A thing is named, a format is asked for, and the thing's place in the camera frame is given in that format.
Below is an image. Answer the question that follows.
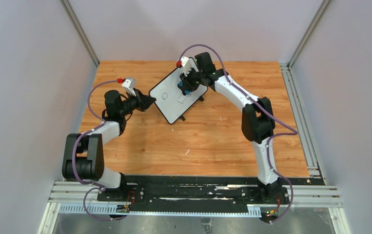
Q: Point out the blue and black eraser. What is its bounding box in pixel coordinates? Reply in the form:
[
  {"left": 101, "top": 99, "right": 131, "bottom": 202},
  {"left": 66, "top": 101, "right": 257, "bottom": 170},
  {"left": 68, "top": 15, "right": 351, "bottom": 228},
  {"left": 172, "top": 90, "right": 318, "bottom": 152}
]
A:
[{"left": 177, "top": 81, "right": 190, "bottom": 96}]

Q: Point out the black framed whiteboard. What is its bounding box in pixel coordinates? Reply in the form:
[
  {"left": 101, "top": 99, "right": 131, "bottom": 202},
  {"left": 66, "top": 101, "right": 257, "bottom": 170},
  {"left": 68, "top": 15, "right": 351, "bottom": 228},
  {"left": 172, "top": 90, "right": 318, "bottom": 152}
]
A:
[{"left": 149, "top": 68, "right": 208, "bottom": 124}]

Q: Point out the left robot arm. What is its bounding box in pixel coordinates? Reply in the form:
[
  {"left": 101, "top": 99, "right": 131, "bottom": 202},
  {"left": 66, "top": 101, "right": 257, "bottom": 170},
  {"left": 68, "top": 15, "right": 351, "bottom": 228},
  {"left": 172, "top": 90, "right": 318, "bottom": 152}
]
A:
[{"left": 62, "top": 89, "right": 156, "bottom": 196}]

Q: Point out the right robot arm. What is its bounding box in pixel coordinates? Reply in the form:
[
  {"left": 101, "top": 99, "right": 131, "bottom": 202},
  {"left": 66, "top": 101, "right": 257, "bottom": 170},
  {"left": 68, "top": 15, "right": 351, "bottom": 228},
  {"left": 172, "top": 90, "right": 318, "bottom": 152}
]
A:
[{"left": 176, "top": 52, "right": 281, "bottom": 200}]

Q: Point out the metal whiteboard stand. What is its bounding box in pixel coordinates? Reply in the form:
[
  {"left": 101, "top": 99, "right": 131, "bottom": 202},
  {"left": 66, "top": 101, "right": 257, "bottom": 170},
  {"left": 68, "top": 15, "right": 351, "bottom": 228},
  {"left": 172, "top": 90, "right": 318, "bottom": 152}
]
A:
[{"left": 179, "top": 96, "right": 204, "bottom": 121}]

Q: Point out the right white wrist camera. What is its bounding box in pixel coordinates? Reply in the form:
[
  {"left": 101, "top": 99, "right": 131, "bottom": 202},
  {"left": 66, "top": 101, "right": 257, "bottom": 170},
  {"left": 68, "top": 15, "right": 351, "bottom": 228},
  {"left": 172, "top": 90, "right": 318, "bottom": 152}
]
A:
[{"left": 180, "top": 57, "right": 193, "bottom": 77}]

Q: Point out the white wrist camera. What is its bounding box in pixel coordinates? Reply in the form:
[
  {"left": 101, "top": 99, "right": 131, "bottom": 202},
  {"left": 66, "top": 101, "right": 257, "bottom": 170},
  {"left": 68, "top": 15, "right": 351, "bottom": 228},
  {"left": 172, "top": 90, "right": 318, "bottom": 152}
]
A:
[
  {"left": 180, "top": 57, "right": 193, "bottom": 77},
  {"left": 121, "top": 77, "right": 136, "bottom": 96}
]

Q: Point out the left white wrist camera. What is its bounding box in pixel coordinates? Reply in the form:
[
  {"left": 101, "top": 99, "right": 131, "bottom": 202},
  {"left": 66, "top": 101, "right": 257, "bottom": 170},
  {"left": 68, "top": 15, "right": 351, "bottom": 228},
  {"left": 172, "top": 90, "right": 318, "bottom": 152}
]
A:
[{"left": 121, "top": 77, "right": 136, "bottom": 96}]

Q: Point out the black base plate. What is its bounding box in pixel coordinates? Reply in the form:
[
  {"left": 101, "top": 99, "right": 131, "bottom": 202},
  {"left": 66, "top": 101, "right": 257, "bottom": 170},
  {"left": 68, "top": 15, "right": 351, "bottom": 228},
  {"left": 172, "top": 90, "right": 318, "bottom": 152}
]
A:
[{"left": 97, "top": 175, "right": 325, "bottom": 214}]

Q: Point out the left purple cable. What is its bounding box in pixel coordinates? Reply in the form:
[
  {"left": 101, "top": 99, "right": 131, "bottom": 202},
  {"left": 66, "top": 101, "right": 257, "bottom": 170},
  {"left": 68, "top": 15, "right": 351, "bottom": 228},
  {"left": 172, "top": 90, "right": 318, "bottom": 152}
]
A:
[{"left": 71, "top": 78, "right": 129, "bottom": 222}]

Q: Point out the purple cable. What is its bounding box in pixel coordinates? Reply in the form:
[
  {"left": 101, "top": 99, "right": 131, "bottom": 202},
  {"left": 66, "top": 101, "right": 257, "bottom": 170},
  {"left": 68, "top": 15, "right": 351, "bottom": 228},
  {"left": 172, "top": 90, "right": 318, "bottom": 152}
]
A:
[
  {"left": 176, "top": 43, "right": 299, "bottom": 225},
  {"left": 71, "top": 78, "right": 129, "bottom": 222}
]

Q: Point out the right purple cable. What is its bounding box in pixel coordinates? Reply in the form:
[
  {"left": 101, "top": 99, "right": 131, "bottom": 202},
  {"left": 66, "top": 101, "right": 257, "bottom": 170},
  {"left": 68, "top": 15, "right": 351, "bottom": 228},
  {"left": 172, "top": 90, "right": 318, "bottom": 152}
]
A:
[{"left": 176, "top": 43, "right": 299, "bottom": 225}]

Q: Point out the aluminium frame rail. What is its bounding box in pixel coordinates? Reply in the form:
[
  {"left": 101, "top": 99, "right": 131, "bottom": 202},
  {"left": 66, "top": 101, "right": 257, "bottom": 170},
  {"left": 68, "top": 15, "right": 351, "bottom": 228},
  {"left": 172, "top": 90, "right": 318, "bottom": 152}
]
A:
[{"left": 38, "top": 175, "right": 351, "bottom": 234}]

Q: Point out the left corner aluminium post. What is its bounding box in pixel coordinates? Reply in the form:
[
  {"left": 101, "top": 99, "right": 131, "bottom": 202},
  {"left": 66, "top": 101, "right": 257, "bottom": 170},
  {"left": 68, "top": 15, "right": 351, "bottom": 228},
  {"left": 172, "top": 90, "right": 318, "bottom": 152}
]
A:
[{"left": 59, "top": 0, "right": 100, "bottom": 67}]

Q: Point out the corner aluminium post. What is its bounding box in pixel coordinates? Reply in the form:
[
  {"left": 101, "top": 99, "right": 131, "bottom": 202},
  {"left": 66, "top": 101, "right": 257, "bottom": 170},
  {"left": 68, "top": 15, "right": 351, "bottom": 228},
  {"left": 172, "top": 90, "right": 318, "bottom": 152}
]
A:
[
  {"left": 59, "top": 0, "right": 100, "bottom": 67},
  {"left": 287, "top": 0, "right": 332, "bottom": 70}
]

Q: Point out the right side aluminium rail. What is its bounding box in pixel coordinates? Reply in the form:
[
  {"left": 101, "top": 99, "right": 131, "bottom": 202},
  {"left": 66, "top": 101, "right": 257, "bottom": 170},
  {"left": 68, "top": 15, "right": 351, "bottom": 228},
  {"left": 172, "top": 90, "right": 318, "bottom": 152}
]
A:
[{"left": 279, "top": 63, "right": 326, "bottom": 183}]

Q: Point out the right corner aluminium post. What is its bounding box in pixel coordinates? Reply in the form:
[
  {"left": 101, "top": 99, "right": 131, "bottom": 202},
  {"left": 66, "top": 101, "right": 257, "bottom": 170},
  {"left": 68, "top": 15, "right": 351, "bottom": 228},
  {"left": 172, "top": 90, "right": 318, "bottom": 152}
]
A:
[{"left": 287, "top": 0, "right": 332, "bottom": 70}]

